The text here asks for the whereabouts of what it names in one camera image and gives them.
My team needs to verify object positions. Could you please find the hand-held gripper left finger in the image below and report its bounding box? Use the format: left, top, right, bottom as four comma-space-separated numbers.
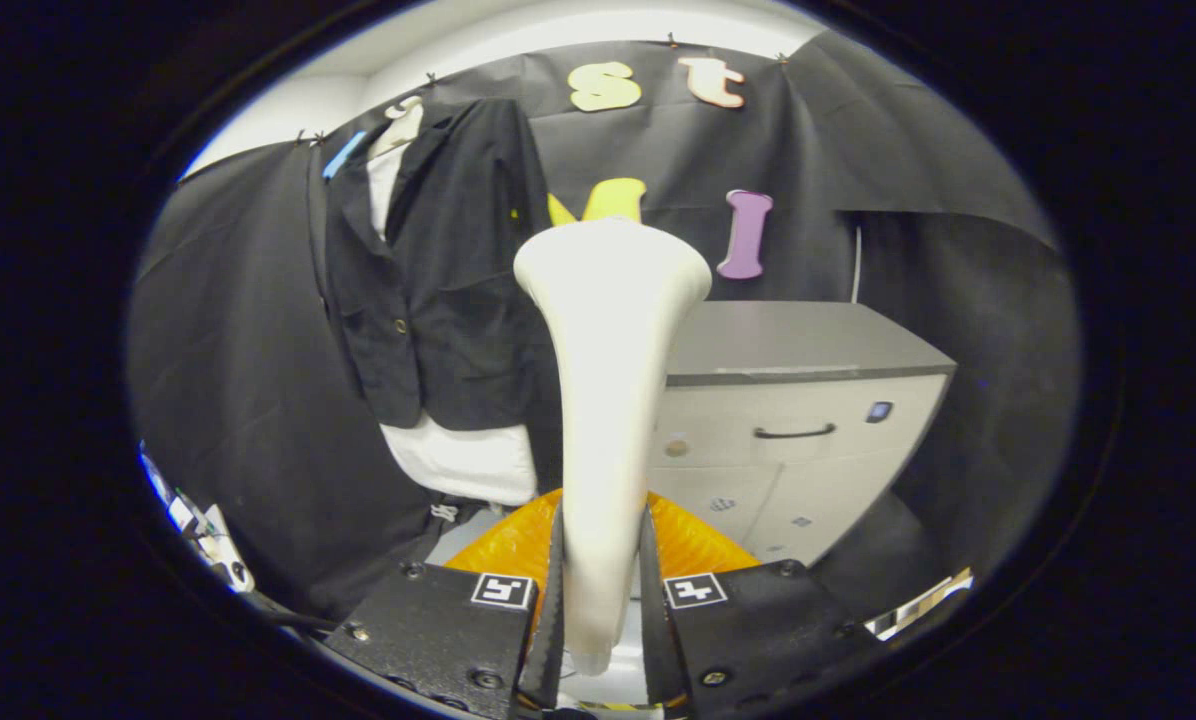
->
323, 490, 567, 720

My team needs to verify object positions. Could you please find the white garment steamer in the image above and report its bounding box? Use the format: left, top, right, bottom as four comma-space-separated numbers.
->
513, 218, 714, 676

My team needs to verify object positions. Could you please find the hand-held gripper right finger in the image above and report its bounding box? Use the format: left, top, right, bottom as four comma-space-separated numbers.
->
641, 490, 879, 716

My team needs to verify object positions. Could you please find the shiny striped object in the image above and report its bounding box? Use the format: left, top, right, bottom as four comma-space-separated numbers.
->
863, 567, 975, 641

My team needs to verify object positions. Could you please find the white mannequin torso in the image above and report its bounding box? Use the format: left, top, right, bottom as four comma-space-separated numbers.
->
366, 97, 541, 508

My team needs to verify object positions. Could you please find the grey cabinet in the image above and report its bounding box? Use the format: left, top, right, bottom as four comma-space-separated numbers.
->
648, 300, 959, 571

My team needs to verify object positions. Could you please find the white device with cables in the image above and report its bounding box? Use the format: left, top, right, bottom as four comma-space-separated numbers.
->
138, 445, 256, 593

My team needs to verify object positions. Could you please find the black suit jacket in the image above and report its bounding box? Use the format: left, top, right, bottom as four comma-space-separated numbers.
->
308, 98, 564, 433

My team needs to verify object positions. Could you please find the black backdrop cloth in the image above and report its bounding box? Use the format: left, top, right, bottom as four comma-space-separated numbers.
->
128, 30, 1079, 621

